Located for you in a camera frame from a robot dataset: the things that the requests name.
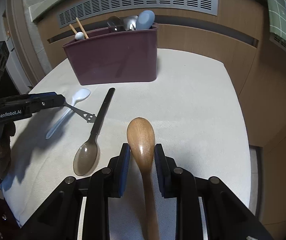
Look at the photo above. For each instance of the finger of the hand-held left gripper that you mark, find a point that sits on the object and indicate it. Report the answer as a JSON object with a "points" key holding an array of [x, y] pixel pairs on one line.
{"points": [[49, 103], [45, 95]]}

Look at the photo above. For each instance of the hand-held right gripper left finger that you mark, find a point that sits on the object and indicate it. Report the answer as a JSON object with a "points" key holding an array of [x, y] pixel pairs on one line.
{"points": [[125, 170]]}

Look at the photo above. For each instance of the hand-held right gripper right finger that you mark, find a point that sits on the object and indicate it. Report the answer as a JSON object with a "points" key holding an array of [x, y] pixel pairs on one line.
{"points": [[159, 170]]}

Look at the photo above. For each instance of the wooden spoon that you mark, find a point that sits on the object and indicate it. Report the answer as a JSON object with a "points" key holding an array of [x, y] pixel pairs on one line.
{"points": [[140, 140]]}

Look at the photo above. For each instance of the white ball-headed utensil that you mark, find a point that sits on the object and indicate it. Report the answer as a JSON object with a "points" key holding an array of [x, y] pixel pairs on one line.
{"points": [[79, 36]]}

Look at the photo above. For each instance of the wooden chopstick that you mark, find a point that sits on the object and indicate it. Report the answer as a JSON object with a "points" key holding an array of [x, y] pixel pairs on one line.
{"points": [[81, 27], [72, 29]]}

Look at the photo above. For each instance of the maroon plastic utensil holder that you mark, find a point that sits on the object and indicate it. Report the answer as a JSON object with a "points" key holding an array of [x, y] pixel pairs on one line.
{"points": [[112, 60]]}

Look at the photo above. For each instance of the translucent brown plastic spoon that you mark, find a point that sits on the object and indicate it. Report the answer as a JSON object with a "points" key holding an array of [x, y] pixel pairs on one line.
{"points": [[115, 23]]}

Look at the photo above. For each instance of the blue-grey plastic spoon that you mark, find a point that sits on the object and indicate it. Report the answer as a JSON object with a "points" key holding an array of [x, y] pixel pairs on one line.
{"points": [[145, 20]]}

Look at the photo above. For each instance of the person's left hand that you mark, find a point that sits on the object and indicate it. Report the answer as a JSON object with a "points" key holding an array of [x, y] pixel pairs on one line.
{"points": [[2, 155]]}

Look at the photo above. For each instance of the white cabinet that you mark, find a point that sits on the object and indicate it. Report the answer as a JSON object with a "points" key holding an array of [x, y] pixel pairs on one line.
{"points": [[20, 67]]}

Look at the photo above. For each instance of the white plastic spoon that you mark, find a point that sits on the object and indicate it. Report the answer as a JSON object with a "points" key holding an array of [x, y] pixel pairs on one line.
{"points": [[81, 96]]}

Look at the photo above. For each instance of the white tablecloth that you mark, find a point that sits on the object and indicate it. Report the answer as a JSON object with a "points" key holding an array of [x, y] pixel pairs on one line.
{"points": [[195, 105]]}

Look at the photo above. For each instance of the long grey vent grille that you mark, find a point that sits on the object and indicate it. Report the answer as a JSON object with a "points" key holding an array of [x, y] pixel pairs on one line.
{"points": [[145, 9]]}

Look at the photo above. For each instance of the wooden kitchen cabinet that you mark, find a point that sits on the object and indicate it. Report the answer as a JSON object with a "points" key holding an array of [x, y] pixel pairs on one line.
{"points": [[270, 92]]}

